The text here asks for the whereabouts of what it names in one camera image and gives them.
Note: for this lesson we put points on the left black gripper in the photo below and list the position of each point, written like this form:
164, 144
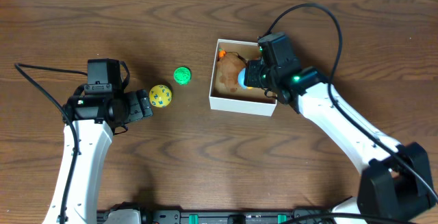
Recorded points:
137, 104

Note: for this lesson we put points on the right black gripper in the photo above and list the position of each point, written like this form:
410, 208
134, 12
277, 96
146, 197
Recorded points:
255, 77

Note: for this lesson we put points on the yellow rubber duck blue cap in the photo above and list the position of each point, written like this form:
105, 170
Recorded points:
241, 78

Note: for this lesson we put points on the yellow ball with blue letters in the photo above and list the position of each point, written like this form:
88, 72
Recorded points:
160, 96

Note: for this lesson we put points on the brown plush toy with carrot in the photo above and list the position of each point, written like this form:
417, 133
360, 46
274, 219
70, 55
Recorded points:
229, 66

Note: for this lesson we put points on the green plastic round toy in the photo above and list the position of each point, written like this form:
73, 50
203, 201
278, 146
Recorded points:
182, 75

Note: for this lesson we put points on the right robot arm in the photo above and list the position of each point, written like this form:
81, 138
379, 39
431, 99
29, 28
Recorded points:
396, 182

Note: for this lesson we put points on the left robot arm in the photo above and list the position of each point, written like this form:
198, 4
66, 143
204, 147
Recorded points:
86, 142

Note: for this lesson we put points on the white cardboard box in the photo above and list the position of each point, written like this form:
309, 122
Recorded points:
247, 101

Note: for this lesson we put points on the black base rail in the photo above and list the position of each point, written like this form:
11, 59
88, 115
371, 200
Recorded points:
183, 217

